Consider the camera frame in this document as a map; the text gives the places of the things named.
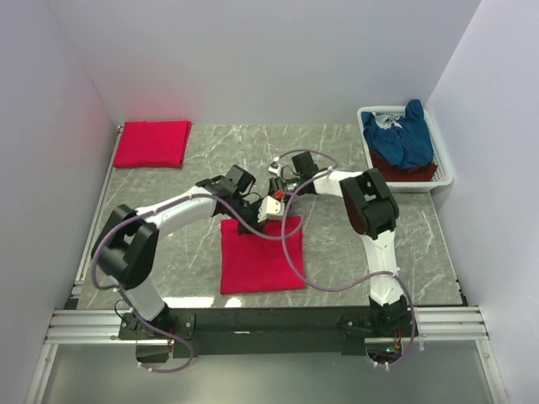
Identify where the folded red t-shirt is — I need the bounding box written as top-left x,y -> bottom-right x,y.
113,120 -> 192,168

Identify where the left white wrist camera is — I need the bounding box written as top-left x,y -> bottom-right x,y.
258,195 -> 285,223

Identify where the aluminium rail frame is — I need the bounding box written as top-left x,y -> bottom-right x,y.
24,125 -> 510,404

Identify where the dark red t-shirt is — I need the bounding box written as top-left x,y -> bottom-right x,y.
370,151 -> 438,182

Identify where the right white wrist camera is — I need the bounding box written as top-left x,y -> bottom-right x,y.
268,157 -> 282,177

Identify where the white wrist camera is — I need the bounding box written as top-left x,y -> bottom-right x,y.
268,157 -> 282,177
258,195 -> 285,223

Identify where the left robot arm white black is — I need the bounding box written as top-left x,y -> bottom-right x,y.
92,165 -> 264,338

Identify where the blue t-shirt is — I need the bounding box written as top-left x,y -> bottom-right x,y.
360,99 -> 434,169

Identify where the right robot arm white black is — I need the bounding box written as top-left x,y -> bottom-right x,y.
261,151 -> 408,336

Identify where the white plastic basket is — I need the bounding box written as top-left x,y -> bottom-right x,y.
357,105 -> 454,193

